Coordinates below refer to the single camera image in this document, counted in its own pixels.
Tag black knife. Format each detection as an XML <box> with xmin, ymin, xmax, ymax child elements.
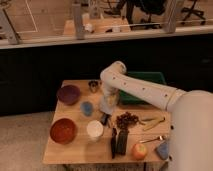
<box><xmin>110</xmin><ymin>127</ymin><xmax>117</xmax><ymax>159</ymax></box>

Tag bunch of dark grapes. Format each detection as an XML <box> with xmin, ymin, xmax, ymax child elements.
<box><xmin>116</xmin><ymin>112</ymin><xmax>139</xmax><ymax>129</ymax></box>

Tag black rectangular block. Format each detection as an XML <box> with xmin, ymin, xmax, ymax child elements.
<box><xmin>116</xmin><ymin>130</ymin><xmax>129</xmax><ymax>155</ymax></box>

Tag metal spoon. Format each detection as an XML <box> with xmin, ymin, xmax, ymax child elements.
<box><xmin>139</xmin><ymin>135</ymin><xmax>166</xmax><ymax>143</ymax></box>

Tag white cup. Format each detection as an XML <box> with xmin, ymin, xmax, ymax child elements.
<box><xmin>86</xmin><ymin>120</ymin><xmax>104</xmax><ymax>141</ymax></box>

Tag metal measuring cup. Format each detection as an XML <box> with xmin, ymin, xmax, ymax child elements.
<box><xmin>88</xmin><ymin>80</ymin><xmax>99</xmax><ymax>93</ymax></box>

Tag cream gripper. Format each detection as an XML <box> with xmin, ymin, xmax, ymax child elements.
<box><xmin>99</xmin><ymin>94</ymin><xmax>119</xmax><ymax>115</ymax></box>

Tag green plastic bin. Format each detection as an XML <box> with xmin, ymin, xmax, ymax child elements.
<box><xmin>120</xmin><ymin>71</ymin><xmax>166</xmax><ymax>105</ymax></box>

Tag red bowl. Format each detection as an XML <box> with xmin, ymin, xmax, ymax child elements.
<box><xmin>50</xmin><ymin>118</ymin><xmax>77</xmax><ymax>144</ymax></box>

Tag yellow banana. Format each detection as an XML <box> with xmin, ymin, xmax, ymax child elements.
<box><xmin>139</xmin><ymin>117</ymin><xmax>165</xmax><ymax>131</ymax></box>

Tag red apple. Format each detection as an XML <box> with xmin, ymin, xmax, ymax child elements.
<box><xmin>131</xmin><ymin>143</ymin><xmax>148</xmax><ymax>160</ymax></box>

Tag purple bowl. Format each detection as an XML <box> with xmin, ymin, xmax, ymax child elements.
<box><xmin>56</xmin><ymin>85</ymin><xmax>81</xmax><ymax>105</ymax></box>

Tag black office chair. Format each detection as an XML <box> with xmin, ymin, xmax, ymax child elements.
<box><xmin>181</xmin><ymin>0</ymin><xmax>206</xmax><ymax>25</ymax></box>

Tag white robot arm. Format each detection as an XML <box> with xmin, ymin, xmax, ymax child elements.
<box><xmin>100</xmin><ymin>61</ymin><xmax>213</xmax><ymax>171</ymax></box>

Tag small blue bowl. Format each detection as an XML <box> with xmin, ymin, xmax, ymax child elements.
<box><xmin>80</xmin><ymin>101</ymin><xmax>93</xmax><ymax>116</ymax></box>

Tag blue sponge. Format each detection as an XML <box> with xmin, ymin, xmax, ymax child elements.
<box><xmin>155</xmin><ymin>141</ymin><xmax>169</xmax><ymax>160</ymax></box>

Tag wooden table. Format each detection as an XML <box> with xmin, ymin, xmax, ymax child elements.
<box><xmin>43</xmin><ymin>80</ymin><xmax>170</xmax><ymax>164</ymax></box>

